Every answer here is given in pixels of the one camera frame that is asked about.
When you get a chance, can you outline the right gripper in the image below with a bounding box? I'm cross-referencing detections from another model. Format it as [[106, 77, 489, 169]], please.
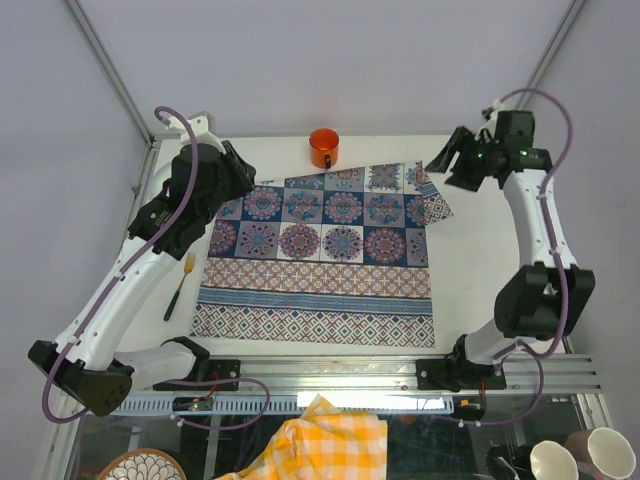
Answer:
[[425, 125, 502, 191]]

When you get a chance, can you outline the patterned placemat cloth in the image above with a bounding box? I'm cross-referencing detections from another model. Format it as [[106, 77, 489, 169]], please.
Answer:
[[190, 161, 452, 348]]

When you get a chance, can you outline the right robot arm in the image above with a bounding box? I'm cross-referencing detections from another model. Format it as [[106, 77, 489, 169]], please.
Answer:
[[416, 107, 595, 392]]

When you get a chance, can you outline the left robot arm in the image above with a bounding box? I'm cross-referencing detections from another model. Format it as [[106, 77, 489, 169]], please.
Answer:
[[28, 140, 256, 424]]

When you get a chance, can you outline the orange mug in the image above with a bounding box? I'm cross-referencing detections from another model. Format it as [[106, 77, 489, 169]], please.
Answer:
[[309, 128, 339, 170]]

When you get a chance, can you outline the yellow checkered cloth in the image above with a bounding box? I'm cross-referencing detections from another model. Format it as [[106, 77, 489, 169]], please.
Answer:
[[223, 395, 388, 480]]

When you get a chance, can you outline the patterned brown plate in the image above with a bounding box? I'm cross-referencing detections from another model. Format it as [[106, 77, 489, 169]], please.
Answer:
[[98, 448, 187, 480]]

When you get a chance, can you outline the brown white cup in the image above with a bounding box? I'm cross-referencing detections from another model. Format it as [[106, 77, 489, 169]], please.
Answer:
[[564, 427, 637, 479]]

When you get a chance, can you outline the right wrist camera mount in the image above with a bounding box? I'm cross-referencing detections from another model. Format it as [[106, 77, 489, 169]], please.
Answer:
[[481, 98, 503, 121]]

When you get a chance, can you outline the gold fork green handle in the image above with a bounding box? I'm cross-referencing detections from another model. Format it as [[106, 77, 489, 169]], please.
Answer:
[[163, 252, 196, 322]]

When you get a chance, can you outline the aluminium mounting rail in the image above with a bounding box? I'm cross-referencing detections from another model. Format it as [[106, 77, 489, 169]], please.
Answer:
[[64, 353, 601, 396]]

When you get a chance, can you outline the white cable duct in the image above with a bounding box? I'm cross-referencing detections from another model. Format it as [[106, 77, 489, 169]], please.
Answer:
[[113, 391, 454, 416]]

